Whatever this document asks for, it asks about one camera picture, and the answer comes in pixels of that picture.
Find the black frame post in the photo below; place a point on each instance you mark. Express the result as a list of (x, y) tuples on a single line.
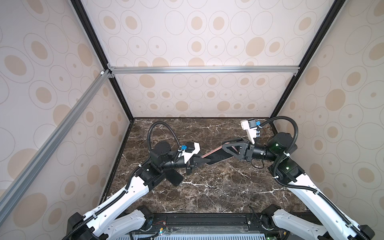
[(96, 44), (313, 47)]

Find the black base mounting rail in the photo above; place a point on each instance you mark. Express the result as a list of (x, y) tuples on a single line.
[(208, 227)]

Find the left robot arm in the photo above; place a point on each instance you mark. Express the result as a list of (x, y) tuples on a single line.
[(104, 221)]

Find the black frame post left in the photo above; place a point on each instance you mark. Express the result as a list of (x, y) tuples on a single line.
[(96, 44)]

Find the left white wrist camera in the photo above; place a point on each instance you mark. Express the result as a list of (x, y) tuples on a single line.
[(188, 150)]

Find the black frame post right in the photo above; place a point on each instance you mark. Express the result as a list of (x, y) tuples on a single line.
[(313, 47)]

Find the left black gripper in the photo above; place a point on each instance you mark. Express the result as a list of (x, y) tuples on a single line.
[(190, 163)]

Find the black phone lower left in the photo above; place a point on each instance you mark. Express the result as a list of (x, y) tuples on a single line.
[(174, 177)]

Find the horizontal aluminium rail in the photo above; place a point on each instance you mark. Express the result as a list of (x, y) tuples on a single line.
[(202, 70)]

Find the diagonal aluminium rail left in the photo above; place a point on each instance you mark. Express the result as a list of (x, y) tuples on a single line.
[(33, 168)]

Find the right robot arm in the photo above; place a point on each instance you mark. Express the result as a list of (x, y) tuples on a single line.
[(335, 225)]

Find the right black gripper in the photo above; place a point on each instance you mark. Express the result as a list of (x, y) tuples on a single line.
[(245, 150)]

